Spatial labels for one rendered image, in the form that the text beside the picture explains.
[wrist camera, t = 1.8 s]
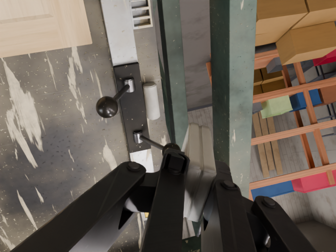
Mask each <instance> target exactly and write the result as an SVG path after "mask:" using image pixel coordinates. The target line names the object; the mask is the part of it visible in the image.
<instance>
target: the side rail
mask: <svg viewBox="0 0 336 252"><path fill-rule="evenodd" d="M209 15H210V50H211V85H212V121H213V154H214V159H215V160H218V161H221V162H225V163H226V164H227V165H228V166H229V168H230V172H231V176H232V181H233V183H235V184H236V185H237V186H238V187H239V188H240V191H241V195H242V196H243V197H245V198H247V199H249V185H250V161H251V138H252V114H253V90H254V66H255V43H256V19H257V0H209Z"/></svg>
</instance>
